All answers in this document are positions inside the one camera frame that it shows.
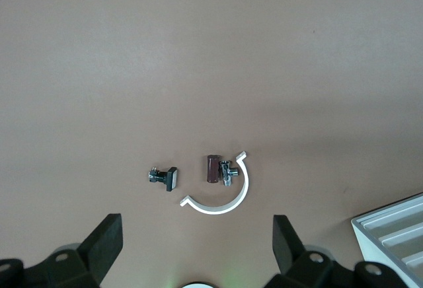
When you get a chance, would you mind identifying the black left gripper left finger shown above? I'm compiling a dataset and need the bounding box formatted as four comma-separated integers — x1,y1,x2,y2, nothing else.
29,213,124,288

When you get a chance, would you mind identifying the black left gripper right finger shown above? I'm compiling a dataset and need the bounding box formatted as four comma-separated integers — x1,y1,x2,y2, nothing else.
267,215,356,288

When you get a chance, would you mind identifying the white drawer cabinet shell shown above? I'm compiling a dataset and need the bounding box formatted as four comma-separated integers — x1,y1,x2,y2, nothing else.
350,192,423,288

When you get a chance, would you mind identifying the black square push button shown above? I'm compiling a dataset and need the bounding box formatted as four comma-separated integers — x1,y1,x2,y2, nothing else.
147,166,181,193

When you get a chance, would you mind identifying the white curved plastic clip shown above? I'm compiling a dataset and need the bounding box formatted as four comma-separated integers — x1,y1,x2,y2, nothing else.
179,150,249,215

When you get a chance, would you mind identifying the chrome metal fitting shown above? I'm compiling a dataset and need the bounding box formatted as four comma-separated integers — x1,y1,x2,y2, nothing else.
218,159,239,187

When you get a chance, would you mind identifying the brown cylinder part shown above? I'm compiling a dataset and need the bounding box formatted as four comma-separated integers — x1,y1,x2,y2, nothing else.
204,154,221,184

